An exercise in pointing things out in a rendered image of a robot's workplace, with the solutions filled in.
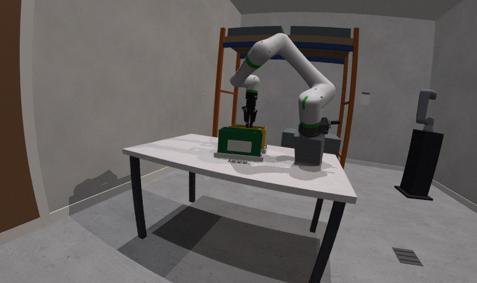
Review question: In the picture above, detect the green divided crate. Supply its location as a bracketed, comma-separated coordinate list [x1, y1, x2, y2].
[218, 127, 262, 157]

